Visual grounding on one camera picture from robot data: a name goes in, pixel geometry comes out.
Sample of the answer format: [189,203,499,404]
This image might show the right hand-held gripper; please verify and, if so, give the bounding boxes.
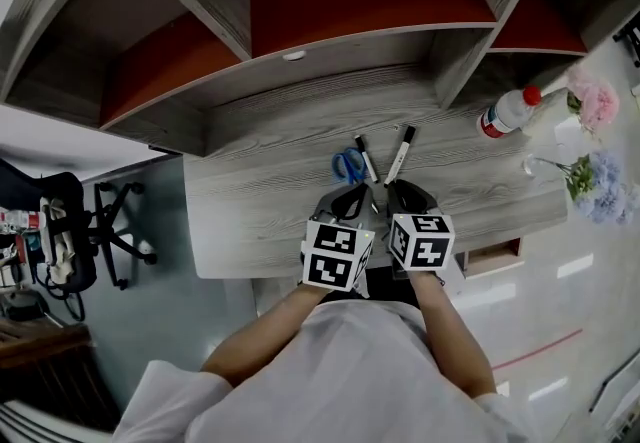
[383,179,456,277]

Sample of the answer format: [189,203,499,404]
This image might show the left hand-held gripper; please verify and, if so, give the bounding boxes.
[300,182,376,299]

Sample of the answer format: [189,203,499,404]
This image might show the blue-handled scissors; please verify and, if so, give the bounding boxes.
[331,146,370,186]

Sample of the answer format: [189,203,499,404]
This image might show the long black-capped white marker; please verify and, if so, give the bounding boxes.
[383,124,417,186]

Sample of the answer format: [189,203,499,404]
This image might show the short black-capped white marker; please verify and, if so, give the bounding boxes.
[354,133,380,184]

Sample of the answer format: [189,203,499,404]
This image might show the person's left forearm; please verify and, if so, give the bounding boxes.
[200,279,332,389]

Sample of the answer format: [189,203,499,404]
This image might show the person's right forearm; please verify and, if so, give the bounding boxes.
[408,268,498,401]

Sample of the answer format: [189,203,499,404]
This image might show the grey wooden desk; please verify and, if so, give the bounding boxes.
[182,61,569,280]

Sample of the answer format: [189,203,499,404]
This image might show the person's white shirt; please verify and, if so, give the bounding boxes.
[111,299,546,443]

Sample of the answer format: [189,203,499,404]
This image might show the clear glass vase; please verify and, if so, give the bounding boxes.
[521,153,571,181]

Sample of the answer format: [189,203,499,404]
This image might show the white bottle with red cap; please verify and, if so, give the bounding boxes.
[475,85,544,141]

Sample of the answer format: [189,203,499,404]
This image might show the blue flower bouquet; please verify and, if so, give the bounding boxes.
[563,149,640,226]

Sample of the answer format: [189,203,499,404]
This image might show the pink flower bouquet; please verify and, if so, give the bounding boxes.
[564,65,621,136]

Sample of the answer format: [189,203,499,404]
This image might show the grey wooden shelf unit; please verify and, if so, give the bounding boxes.
[0,0,640,157]

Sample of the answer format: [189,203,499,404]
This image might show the black office chair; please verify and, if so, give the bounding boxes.
[0,158,159,322]

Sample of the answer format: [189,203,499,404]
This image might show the beige cloth on chair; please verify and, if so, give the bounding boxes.
[38,196,77,285]

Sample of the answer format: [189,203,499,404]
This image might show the dark wooden cabinet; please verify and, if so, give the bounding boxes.
[0,318,124,435]

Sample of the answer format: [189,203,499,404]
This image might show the white red-labelled bottle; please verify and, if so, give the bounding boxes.
[0,209,48,230]

